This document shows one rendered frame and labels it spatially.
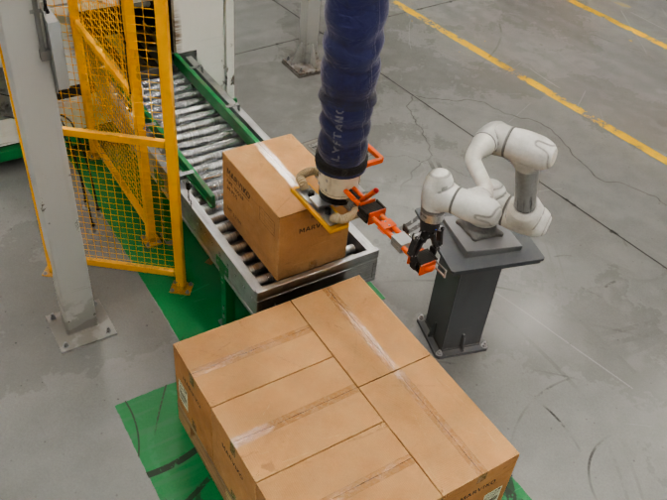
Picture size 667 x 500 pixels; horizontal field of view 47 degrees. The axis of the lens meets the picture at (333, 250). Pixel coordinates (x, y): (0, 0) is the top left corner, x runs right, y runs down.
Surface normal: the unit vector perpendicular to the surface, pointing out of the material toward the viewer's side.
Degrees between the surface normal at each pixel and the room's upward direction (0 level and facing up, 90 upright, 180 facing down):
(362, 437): 0
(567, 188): 0
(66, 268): 90
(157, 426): 0
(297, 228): 90
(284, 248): 90
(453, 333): 90
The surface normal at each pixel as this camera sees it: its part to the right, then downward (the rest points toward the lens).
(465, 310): 0.28, 0.65
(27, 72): 0.52, 0.59
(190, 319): 0.07, -0.75
